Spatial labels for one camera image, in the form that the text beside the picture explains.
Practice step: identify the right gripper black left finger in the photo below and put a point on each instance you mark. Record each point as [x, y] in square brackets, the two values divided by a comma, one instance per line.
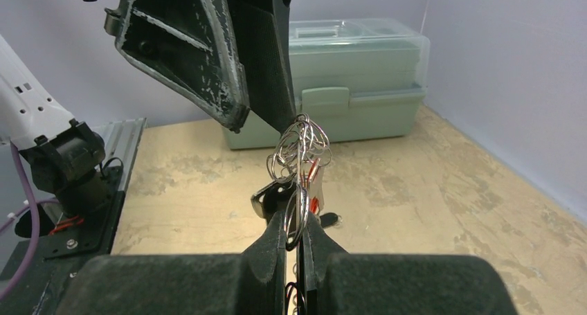
[250, 282]

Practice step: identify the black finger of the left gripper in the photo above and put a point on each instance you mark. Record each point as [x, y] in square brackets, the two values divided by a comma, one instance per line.
[262, 35]
[190, 47]

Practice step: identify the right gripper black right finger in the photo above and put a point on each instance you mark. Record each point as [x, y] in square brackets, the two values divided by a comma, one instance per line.
[334, 281]

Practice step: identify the translucent green plastic storage box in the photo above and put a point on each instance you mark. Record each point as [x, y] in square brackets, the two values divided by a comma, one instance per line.
[358, 79]

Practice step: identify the large keyring with keys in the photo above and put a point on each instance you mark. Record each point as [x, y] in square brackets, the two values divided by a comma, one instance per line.
[301, 143]

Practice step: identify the black plastic key tag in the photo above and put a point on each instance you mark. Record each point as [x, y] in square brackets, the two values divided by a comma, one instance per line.
[328, 220]

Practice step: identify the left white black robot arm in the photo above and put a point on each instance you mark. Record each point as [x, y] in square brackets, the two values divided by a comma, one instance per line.
[63, 151]

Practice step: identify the red plastic key tag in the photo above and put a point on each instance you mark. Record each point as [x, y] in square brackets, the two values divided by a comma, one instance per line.
[312, 187]

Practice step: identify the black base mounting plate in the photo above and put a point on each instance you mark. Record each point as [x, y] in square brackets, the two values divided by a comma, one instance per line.
[60, 256]

